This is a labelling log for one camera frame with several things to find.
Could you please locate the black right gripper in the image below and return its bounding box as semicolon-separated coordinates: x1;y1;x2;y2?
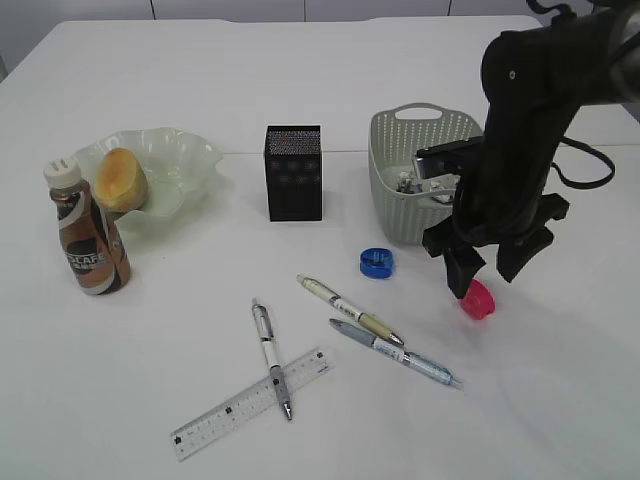
422;174;569;299

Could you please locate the pink pencil sharpener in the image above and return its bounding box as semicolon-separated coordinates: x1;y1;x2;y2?
458;279;496;321

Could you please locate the large paper ball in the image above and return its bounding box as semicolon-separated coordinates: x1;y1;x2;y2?
430;181;457;205

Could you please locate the small paper ball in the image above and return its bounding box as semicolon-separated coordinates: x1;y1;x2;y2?
396;171;422;194

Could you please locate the yellow bread loaf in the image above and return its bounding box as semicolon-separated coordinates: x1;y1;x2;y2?
94;148;149;213

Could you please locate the brown coffee bottle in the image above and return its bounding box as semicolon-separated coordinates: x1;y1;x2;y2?
43;159;131;295

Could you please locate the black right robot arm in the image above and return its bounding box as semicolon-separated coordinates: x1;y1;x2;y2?
416;1;639;298

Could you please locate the green plastic basket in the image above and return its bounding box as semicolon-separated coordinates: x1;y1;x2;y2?
368;103;482;245

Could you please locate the blue pencil sharpener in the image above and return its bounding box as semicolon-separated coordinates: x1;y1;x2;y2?
359;247;395;279

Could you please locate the light blue pen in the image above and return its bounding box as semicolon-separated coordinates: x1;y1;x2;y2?
329;318;462;389

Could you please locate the beige grip pen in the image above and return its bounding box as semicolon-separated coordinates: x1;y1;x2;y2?
296;274;404;346

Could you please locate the black mesh pen holder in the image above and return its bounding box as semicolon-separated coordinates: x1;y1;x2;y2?
263;125;323;222

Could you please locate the white grey pen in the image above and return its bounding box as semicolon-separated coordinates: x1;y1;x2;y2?
251;298;293;421

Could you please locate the clear plastic ruler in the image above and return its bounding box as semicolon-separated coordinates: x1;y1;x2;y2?
170;347;333;462

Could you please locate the translucent green wavy bowl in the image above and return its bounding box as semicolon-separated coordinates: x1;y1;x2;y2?
72;127;223;232

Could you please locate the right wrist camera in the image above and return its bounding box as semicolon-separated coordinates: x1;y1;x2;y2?
414;136;483;179

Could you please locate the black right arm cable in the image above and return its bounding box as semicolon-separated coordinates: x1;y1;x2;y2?
549;137;616;190

